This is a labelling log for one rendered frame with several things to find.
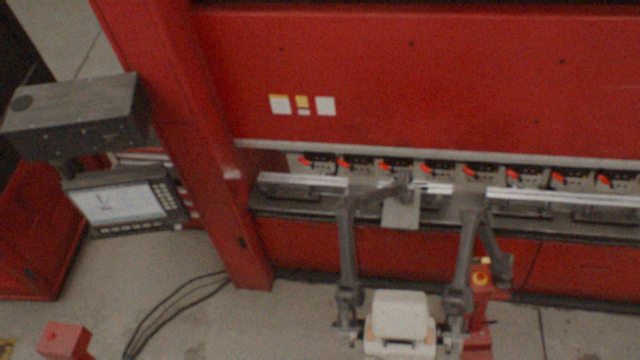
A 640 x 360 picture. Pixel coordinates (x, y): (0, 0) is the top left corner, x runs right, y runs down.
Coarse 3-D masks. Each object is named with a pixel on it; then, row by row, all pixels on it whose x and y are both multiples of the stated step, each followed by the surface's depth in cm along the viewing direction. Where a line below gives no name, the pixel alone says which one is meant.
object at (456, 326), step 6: (450, 318) 215; (456, 318) 214; (462, 318) 215; (444, 324) 217; (450, 324) 214; (456, 324) 214; (462, 324) 214; (444, 330) 216; (450, 330) 214; (456, 330) 213; (462, 330) 214; (468, 330) 218; (444, 336) 213; (450, 336) 213; (456, 336) 213; (462, 336) 212; (468, 336) 212
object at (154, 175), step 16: (80, 176) 237; (96, 176) 234; (112, 176) 231; (128, 176) 230; (144, 176) 229; (160, 176) 228; (64, 192) 231; (160, 192) 236; (176, 192) 240; (80, 208) 241; (176, 208) 246; (96, 224) 252; (112, 224) 252; (128, 224) 253; (144, 224) 254; (160, 224) 255
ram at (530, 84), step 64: (256, 64) 232; (320, 64) 226; (384, 64) 220; (448, 64) 215; (512, 64) 209; (576, 64) 205; (256, 128) 265; (320, 128) 257; (384, 128) 250; (448, 128) 243; (512, 128) 236; (576, 128) 230
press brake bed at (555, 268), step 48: (288, 240) 326; (336, 240) 317; (384, 240) 308; (432, 240) 299; (480, 240) 291; (528, 240) 284; (576, 240) 277; (384, 288) 358; (432, 288) 351; (528, 288) 330; (576, 288) 316; (624, 288) 306
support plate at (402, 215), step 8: (416, 192) 282; (384, 200) 281; (392, 200) 280; (416, 200) 279; (384, 208) 278; (392, 208) 277; (400, 208) 277; (408, 208) 276; (416, 208) 276; (384, 216) 275; (392, 216) 275; (400, 216) 274; (408, 216) 273; (416, 216) 273; (384, 224) 272; (392, 224) 272; (400, 224) 271; (408, 224) 271; (416, 224) 270
